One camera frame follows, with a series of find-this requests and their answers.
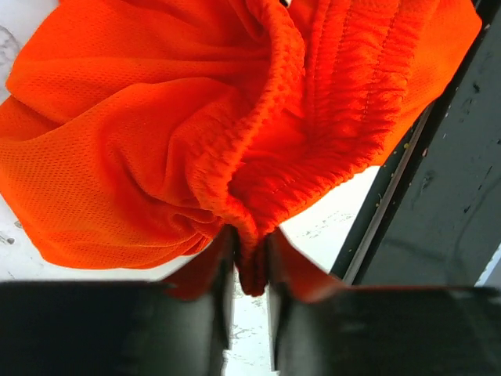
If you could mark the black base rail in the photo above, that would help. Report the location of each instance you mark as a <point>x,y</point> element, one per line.
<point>432,213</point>

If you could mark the orange mesh shorts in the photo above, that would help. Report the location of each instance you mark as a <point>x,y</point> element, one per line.
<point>135,130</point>

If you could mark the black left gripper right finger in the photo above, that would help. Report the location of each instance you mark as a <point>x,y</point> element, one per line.
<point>321,326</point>

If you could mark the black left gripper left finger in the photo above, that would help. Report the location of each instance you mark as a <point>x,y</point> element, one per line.
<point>177,326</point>

